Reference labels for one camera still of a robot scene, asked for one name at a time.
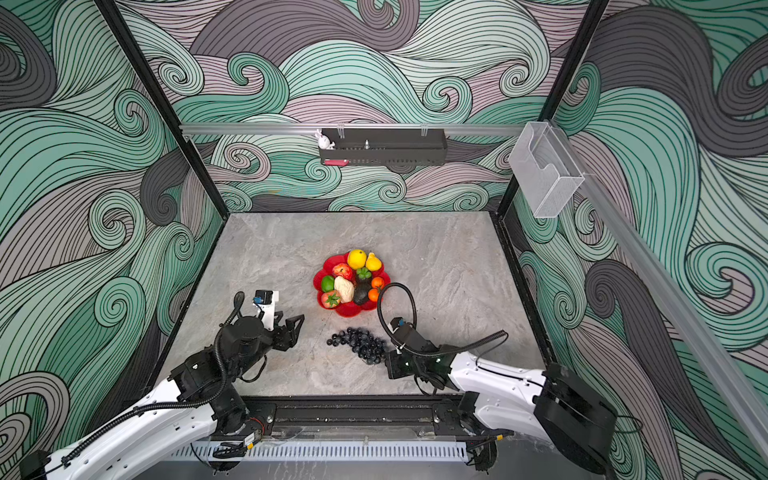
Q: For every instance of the red fake mango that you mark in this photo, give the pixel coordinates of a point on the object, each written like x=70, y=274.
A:
x=331, y=299

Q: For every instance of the large yellow fake lemon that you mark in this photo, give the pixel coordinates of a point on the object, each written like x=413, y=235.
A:
x=356, y=259

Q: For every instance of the dark fake avocado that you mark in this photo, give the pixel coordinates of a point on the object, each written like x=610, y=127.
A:
x=361, y=294

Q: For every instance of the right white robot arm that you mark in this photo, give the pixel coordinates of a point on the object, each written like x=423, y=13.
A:
x=514, y=388

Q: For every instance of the green fake lime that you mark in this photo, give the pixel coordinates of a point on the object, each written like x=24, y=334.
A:
x=327, y=283

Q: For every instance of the dark fake grape bunch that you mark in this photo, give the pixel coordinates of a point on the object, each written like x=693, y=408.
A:
x=367, y=347

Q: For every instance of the small white figurine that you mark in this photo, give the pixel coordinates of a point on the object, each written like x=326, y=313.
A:
x=323, y=141

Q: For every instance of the clear plastic wall bin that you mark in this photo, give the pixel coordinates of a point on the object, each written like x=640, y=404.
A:
x=544, y=164

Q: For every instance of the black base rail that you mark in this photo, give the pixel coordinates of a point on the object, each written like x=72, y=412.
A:
x=372, y=410

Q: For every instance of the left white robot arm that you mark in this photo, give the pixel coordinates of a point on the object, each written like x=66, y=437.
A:
x=198, y=400

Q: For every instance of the red flower-shaped fruit bowl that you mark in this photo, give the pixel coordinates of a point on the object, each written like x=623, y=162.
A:
x=347, y=310

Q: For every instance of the dark maroon fake fruit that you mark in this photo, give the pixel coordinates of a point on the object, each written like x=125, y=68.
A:
x=363, y=275

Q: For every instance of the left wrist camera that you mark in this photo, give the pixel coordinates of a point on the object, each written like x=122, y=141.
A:
x=265, y=301

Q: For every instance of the cream fake pear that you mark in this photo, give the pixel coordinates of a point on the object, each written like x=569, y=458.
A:
x=345, y=288

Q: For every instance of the white slotted cable duct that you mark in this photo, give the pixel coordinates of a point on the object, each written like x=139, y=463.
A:
x=334, y=451

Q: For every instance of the aluminium wall rail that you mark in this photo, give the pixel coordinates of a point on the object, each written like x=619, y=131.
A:
x=273, y=128

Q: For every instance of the black wall shelf tray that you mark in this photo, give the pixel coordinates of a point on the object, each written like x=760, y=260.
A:
x=389, y=147

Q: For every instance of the red fake apple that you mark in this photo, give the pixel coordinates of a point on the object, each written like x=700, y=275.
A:
x=343, y=270

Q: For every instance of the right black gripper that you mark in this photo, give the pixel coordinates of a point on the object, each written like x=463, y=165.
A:
x=391, y=361

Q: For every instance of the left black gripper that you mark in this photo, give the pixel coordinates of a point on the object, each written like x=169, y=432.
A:
x=287, y=338

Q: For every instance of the small yellow fake lemon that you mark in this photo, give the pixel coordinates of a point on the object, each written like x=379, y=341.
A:
x=373, y=263

